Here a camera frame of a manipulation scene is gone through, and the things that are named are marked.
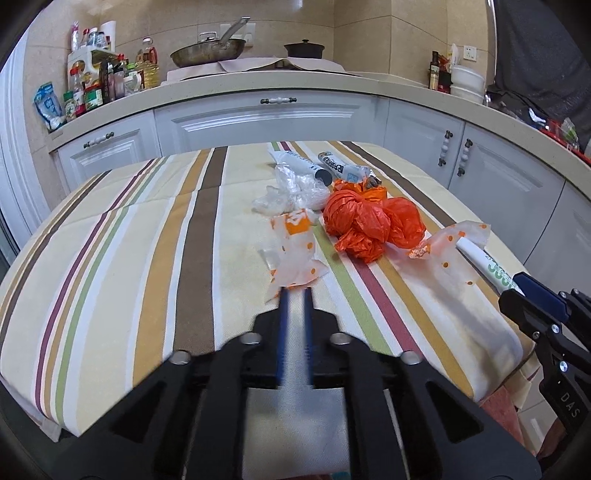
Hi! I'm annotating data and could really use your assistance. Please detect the red packets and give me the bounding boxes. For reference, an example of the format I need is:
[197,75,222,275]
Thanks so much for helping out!
[438,53,455,93]

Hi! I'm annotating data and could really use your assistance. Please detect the clear plastic bag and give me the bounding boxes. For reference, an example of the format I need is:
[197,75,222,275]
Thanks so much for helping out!
[252,164,329,217]

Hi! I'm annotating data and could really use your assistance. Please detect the white bowl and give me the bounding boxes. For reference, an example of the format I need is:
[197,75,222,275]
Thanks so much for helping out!
[451,65,485,86]
[450,84,485,103]

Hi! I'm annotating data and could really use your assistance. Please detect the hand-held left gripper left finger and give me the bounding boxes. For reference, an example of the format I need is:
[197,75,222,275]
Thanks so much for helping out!
[58,286,291,480]

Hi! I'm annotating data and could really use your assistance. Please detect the white kitchen cabinet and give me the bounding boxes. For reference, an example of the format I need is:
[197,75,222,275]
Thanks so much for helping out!
[46,71,591,370]

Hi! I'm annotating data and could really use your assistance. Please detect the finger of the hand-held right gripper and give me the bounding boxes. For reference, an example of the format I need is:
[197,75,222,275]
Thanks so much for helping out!
[558,288,591,322]
[498,272,573,341]

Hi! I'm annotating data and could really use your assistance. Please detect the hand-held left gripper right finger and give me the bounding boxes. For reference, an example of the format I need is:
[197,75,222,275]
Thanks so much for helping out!
[302,290,542,480]

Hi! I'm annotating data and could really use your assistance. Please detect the dark cloth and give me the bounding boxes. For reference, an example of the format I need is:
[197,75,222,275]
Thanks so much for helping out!
[494,0,591,121]

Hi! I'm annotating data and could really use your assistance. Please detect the orange dotted translucent wrapper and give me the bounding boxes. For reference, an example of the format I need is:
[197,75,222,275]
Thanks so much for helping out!
[406,220,492,296]
[259,209,329,303]

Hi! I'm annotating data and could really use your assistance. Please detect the white sachet with camel picture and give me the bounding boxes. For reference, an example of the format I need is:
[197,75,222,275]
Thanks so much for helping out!
[317,151,375,185]

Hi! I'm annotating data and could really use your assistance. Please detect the striped tablecloth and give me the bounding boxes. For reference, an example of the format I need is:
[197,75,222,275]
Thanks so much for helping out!
[0,141,532,444]

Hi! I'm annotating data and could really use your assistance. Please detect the plain white powder sachet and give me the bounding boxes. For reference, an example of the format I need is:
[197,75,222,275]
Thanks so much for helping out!
[268,148,334,186]

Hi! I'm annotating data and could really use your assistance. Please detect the pink cloth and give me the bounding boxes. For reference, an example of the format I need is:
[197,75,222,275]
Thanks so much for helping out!
[480,383,522,444]

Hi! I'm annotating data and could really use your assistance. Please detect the yellow cooking oil bottle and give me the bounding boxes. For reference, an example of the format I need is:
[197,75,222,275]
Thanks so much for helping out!
[136,38,160,88]

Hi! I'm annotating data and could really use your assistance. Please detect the cabinet door handle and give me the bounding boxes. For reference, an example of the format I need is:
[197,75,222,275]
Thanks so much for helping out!
[437,130,454,167]
[457,138,474,177]

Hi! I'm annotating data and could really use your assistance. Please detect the group of condiment bottles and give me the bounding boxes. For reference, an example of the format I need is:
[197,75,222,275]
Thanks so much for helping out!
[62,25,139,123]

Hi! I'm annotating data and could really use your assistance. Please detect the steel wok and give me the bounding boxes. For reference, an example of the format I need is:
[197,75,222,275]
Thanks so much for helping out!
[170,17,252,69]

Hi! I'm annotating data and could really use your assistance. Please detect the white sachet with green print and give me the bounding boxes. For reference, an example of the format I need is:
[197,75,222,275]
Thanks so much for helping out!
[455,237,527,297]

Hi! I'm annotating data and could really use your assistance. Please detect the black lidded pot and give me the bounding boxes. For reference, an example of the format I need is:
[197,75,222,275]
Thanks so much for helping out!
[283,39,324,59]

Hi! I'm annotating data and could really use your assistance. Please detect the orange plastic bag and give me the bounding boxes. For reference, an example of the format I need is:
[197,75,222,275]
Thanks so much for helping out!
[322,180,428,265]

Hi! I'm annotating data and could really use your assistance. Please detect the red container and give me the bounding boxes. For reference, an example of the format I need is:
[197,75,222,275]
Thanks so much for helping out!
[540,120,591,162]

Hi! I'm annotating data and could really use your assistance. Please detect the blue snack bag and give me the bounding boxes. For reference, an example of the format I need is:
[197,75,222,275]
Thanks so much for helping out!
[32,82,65,132]

